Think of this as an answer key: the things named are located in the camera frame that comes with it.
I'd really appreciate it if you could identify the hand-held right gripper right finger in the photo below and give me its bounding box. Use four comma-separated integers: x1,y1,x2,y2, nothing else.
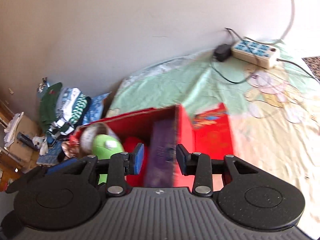
176,144,263,197

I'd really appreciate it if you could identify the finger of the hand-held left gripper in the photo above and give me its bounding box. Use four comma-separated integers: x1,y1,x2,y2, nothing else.
5,157,80,193

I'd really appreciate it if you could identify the white power strip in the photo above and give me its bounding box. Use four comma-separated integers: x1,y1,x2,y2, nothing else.
231,39,280,69

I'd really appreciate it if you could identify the purple box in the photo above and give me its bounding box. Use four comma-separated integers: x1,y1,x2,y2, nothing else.
144,120,178,188

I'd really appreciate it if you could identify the patterned paper wrapper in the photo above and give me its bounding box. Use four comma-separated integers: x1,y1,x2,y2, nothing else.
61,140,82,160

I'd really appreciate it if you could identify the brown floral cloth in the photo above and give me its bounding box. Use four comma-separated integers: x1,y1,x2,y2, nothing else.
301,56,320,77

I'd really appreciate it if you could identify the pile of folded clothes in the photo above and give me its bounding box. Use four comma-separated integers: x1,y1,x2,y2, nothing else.
39,81,92,140

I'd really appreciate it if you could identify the black power adapter with cable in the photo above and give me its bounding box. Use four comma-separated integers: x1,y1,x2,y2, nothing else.
210,27,253,84

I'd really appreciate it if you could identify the white cloth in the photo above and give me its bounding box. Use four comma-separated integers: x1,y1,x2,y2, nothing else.
4,112,24,148

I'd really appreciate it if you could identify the blue patterned bag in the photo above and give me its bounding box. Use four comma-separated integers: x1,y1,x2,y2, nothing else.
82,92,112,125

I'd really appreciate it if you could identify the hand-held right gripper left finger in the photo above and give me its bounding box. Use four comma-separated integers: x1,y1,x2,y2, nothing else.
60,143,145,197

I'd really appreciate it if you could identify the blue lace cloth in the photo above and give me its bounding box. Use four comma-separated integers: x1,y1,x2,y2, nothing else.
37,140,65,167

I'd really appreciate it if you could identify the red printed box lid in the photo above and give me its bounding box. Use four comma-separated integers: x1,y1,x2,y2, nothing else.
191,102,235,155

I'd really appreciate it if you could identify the brown cardboard box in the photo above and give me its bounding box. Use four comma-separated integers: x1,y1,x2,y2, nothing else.
5,112,40,165

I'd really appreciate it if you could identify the red cardboard box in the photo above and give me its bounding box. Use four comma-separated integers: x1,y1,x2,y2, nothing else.
74,104,195,188

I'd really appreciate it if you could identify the black cylinder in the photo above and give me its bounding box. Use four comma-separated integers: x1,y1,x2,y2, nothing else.
17,132,40,152

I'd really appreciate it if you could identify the grey power strip cord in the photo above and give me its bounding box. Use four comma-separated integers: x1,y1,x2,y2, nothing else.
276,59,320,83

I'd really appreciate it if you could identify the green plush toy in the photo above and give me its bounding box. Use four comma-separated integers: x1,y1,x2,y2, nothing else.
91,134,125,185

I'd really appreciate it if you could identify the printed packing tape roll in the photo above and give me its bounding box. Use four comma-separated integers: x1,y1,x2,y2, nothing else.
79,122,120,153

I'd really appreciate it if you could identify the white wall cable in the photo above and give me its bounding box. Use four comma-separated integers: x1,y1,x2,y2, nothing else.
275,0,296,43

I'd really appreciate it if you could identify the small white plush toy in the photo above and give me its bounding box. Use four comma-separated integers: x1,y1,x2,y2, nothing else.
32,135,49,155

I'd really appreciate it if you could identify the wooden furniture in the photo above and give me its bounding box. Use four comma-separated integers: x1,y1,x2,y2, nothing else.
0,100,23,193

